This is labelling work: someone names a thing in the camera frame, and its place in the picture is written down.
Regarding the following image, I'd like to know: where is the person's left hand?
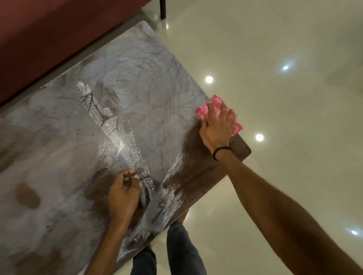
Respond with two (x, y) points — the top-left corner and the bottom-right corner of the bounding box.
(108, 169), (141, 225)

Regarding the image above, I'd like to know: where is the person's right hand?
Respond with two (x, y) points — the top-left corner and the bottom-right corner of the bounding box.
(199, 101), (238, 155)

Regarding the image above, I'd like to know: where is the pink checked cleaning cloth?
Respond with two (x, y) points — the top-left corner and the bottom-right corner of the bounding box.
(195, 95), (243, 137)

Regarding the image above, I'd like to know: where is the person's right forearm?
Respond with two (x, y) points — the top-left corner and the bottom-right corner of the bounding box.
(215, 148), (363, 275)

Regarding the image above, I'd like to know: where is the person's left forearm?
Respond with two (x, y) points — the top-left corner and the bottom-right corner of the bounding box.
(84, 219), (131, 275)

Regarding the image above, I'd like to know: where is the black wristband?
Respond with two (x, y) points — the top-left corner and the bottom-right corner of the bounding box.
(212, 146), (233, 161)

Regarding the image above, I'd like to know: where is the person's left leg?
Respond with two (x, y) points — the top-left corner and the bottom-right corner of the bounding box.
(130, 245), (157, 275)

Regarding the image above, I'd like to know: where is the person's leg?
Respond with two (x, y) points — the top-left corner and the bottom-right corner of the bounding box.
(130, 245), (157, 275)
(166, 222), (208, 275)

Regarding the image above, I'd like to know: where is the person's right leg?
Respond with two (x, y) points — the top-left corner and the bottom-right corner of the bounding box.
(166, 222), (208, 275)

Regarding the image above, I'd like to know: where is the dark red sofa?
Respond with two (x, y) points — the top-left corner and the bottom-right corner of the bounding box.
(0, 0), (151, 106)

